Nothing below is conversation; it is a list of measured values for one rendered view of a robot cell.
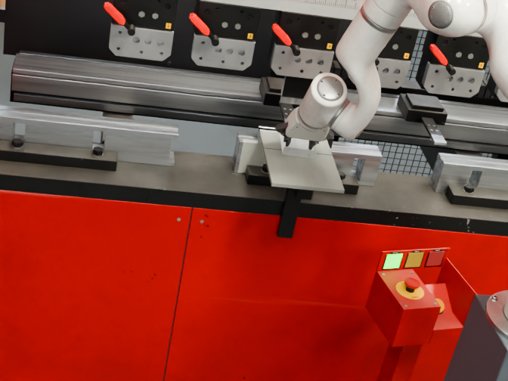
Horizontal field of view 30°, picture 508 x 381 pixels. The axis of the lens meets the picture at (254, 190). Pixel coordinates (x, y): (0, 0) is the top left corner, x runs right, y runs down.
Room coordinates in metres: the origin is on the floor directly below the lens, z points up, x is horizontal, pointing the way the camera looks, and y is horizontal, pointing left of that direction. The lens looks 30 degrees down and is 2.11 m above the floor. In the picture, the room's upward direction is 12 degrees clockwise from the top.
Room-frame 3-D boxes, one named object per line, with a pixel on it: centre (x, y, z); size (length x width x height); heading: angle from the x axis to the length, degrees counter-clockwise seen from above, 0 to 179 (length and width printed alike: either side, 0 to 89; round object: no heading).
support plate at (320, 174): (2.11, -0.10, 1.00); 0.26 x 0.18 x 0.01; 12
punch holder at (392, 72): (2.29, -0.24, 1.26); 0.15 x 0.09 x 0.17; 102
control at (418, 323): (1.99, -0.47, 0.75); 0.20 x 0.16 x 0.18; 115
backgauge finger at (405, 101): (2.49, -0.45, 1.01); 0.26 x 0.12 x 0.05; 12
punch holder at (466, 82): (2.33, -0.44, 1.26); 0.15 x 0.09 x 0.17; 102
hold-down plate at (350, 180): (2.20, -0.12, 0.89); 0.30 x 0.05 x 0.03; 102
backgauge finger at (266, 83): (2.40, -0.04, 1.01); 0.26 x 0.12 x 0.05; 12
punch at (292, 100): (2.25, -0.07, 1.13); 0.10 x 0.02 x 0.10; 102
